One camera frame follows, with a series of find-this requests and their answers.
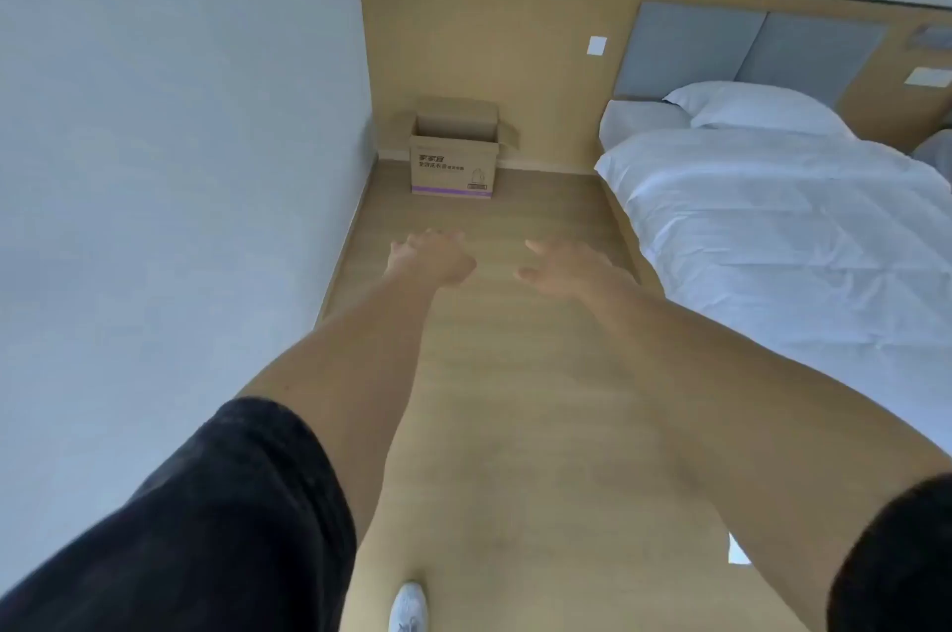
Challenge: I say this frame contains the white pillow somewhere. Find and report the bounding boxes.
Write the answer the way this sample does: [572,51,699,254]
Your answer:
[662,81,857,139]

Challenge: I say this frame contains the person's right hand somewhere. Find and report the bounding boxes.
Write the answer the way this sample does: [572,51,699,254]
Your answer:
[513,238,640,302]

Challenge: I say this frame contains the white sneaker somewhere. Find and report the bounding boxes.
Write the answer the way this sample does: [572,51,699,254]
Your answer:
[388,581,430,632]

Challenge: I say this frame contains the person's left forearm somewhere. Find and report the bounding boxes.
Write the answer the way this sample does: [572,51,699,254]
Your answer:
[236,274,447,551]

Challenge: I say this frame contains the person's left hand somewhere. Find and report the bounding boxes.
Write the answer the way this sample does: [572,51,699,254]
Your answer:
[383,229,478,289]

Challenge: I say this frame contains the brown cardboard box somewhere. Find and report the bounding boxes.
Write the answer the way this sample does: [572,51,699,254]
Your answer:
[377,96,521,198]

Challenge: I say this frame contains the black t-shirt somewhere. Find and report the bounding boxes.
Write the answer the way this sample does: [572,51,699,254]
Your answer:
[0,397,952,632]

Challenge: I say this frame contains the person's right forearm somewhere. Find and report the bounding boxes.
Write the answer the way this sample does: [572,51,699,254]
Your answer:
[594,281,952,632]

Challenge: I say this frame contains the grey headboard panel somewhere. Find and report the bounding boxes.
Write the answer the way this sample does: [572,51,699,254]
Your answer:
[736,12,891,108]
[613,1,768,101]

